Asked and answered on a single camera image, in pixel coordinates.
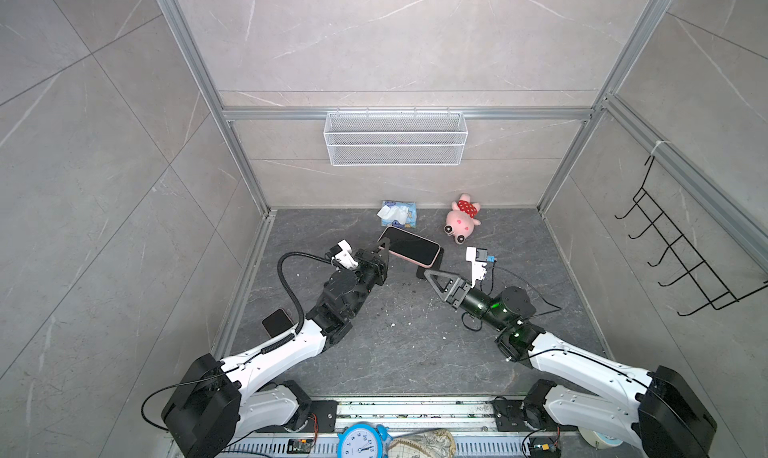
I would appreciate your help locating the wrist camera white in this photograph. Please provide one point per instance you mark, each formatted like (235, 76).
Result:
(340, 255)
(479, 259)

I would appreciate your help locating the woven basket object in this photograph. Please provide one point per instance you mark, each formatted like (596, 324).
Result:
(436, 443)

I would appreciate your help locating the small phone pink case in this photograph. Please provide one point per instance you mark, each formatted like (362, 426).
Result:
(277, 323)

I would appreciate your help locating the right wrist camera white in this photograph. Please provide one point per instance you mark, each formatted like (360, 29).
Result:
(479, 259)

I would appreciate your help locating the white wire wall basket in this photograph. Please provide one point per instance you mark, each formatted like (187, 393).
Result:
(396, 138)

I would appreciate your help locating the blue tissue packet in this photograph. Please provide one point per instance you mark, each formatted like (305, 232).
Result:
(398, 214)

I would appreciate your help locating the blue alarm clock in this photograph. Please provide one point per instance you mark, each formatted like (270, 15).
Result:
(363, 440)

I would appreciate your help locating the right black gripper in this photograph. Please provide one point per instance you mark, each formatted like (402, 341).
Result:
(458, 290)

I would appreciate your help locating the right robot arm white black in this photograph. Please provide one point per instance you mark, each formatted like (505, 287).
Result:
(654, 411)

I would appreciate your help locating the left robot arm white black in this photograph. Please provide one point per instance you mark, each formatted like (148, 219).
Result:
(221, 401)

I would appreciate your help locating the white alarm clock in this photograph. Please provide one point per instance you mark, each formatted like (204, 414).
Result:
(598, 440)

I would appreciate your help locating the pink pig plush toy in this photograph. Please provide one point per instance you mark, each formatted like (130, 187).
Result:
(461, 220)

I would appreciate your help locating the black phone centre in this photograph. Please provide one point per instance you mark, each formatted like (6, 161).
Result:
(420, 273)

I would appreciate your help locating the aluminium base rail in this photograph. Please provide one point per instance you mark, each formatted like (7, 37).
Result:
(482, 426)

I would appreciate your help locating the black wire hook rack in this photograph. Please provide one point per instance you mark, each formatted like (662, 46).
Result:
(681, 248)

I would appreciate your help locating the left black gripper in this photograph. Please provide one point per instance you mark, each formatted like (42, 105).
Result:
(374, 264)

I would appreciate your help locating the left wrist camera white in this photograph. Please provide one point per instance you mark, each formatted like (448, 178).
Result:
(340, 255)

